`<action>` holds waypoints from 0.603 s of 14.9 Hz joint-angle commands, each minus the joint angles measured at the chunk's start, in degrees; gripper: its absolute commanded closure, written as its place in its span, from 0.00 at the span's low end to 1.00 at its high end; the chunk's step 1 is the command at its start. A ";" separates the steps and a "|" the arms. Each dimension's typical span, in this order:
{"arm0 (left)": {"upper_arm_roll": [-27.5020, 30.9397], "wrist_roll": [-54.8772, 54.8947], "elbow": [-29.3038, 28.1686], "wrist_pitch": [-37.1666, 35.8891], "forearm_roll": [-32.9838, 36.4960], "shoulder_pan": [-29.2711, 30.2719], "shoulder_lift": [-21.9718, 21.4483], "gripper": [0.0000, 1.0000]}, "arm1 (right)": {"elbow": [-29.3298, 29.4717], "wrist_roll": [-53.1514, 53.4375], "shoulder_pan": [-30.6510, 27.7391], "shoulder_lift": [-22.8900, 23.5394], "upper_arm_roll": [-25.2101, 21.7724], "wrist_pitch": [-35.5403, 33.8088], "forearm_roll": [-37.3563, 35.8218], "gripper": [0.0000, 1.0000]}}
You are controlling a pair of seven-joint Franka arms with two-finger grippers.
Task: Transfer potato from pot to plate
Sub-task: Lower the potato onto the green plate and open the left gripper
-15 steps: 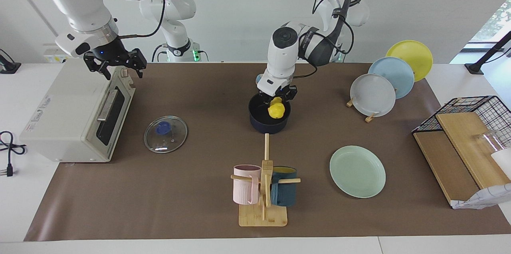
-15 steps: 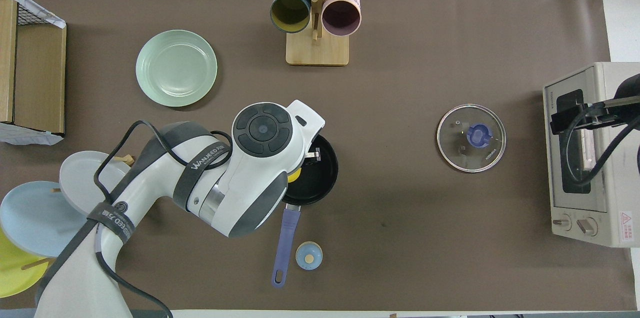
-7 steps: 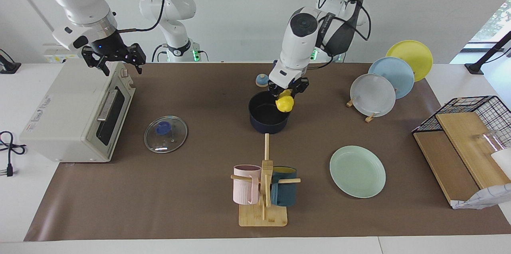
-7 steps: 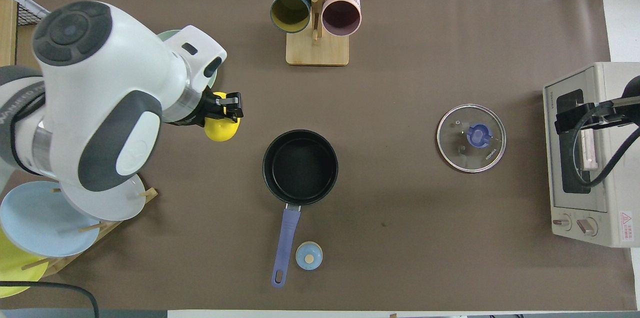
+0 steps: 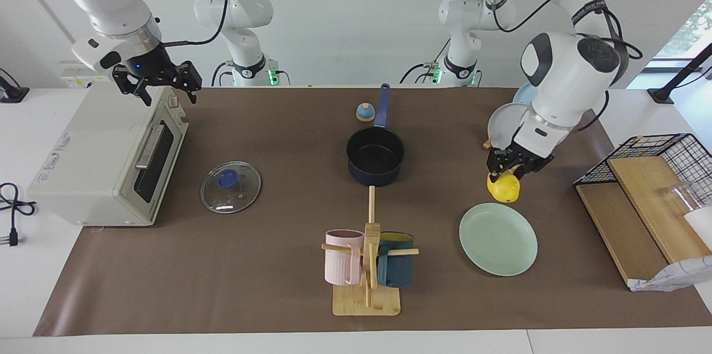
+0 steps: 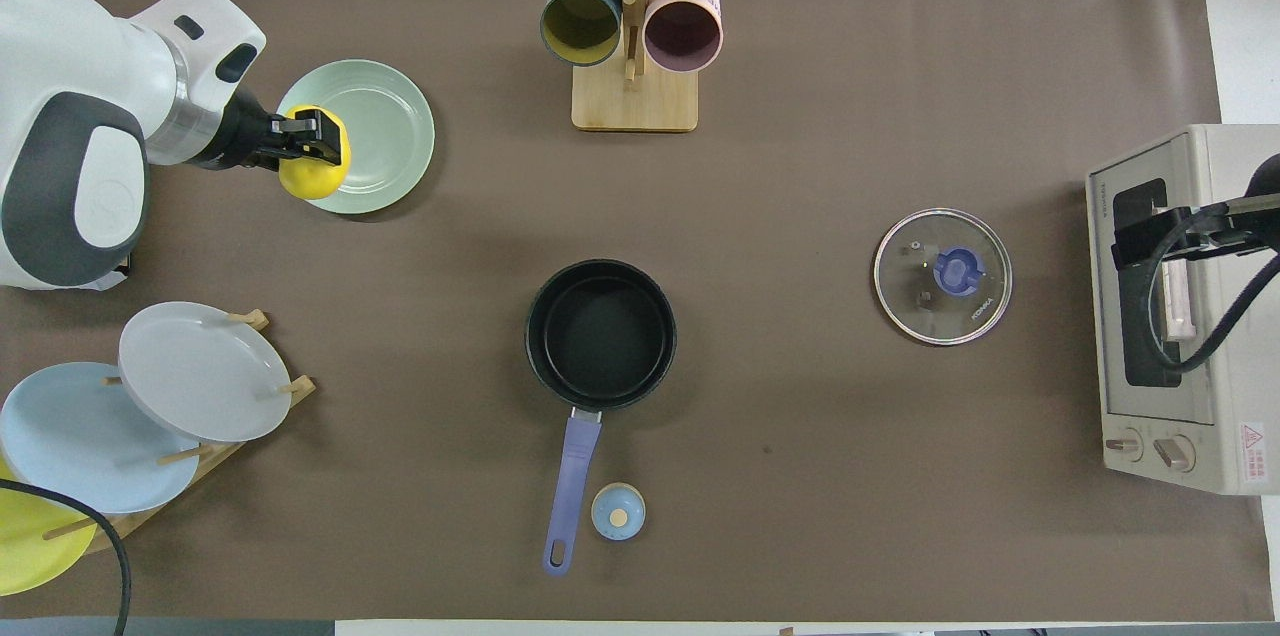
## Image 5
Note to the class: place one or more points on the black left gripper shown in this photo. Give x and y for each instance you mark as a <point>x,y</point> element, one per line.
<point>520,158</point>

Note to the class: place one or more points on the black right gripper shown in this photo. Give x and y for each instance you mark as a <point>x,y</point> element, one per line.
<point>153,69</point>

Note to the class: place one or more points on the glass lid with blue knob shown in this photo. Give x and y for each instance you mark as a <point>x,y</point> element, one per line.
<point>233,195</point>

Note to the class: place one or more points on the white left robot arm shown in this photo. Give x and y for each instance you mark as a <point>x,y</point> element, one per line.
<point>567,75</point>

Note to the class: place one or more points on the wooden plate rack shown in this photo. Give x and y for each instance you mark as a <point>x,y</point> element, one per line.
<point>487,144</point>

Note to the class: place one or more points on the pale grey plate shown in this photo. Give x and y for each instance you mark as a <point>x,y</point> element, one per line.
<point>503,123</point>

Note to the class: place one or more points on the mint green plate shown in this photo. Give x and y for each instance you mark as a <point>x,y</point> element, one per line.
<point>498,240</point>

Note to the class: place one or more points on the light blue plate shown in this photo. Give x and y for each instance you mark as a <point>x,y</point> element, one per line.
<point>525,97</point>

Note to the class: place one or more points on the white power outlet box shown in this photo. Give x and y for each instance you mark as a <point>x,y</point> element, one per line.
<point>72,78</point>

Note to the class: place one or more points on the white toaster oven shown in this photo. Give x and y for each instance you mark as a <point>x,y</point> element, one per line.
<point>94,159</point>

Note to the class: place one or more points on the dark wooden board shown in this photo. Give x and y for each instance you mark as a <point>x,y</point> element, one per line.
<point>617,231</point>

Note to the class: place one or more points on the dark blue saucepan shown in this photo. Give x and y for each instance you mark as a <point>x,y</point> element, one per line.
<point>375,156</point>

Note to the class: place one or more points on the light wooden board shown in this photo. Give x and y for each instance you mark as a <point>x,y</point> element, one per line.
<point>651,203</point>

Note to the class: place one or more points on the dark blue mug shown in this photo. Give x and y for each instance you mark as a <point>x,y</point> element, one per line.
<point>396,270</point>

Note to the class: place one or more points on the black desk clamp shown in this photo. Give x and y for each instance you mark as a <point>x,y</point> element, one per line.
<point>10,92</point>

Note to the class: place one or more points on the small blue wooden bell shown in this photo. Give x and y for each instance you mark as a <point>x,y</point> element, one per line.
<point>365,113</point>

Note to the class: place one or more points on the clear glass cup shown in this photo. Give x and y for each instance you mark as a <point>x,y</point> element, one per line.
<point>687,193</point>

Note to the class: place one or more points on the pink ribbed mug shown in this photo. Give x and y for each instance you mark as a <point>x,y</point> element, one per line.
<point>340,259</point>

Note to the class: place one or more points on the wooden mug rack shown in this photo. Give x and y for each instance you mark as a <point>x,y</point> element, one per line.
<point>367,301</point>

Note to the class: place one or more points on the black stand with base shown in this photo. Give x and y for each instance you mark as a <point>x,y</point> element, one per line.
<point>676,78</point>

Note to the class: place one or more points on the white checked cloth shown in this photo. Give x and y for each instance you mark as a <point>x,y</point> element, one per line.
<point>678,276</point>

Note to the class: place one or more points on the white cup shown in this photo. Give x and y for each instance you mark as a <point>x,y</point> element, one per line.
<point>702,226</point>

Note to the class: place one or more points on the brown table mat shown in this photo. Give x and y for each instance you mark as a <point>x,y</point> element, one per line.
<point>256,265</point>

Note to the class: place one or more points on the window with green foliage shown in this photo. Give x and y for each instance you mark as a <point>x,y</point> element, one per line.
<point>690,31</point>

